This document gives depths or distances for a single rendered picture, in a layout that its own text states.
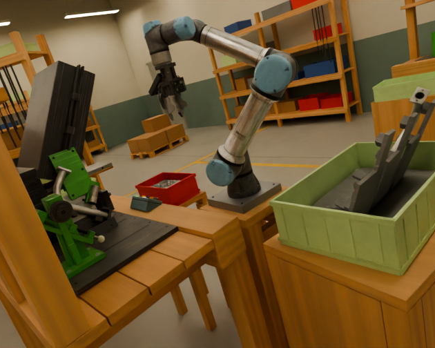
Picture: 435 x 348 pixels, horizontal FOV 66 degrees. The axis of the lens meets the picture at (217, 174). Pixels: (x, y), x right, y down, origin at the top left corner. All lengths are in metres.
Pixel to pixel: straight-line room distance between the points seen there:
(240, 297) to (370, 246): 0.56
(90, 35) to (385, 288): 11.19
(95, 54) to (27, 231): 10.78
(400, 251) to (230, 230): 0.56
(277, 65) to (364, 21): 5.44
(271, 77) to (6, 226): 0.84
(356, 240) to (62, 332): 0.81
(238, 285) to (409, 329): 0.59
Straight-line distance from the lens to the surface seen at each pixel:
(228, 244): 1.25
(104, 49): 11.72
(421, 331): 1.10
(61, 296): 0.97
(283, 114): 6.93
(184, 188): 1.84
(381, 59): 6.48
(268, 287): 1.52
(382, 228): 0.99
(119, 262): 1.24
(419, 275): 1.06
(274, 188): 1.50
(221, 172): 1.29
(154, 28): 1.35
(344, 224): 1.04
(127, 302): 1.06
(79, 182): 1.59
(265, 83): 1.14
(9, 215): 0.89
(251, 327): 1.48
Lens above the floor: 1.42
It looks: 17 degrees down
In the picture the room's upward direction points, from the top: 16 degrees counter-clockwise
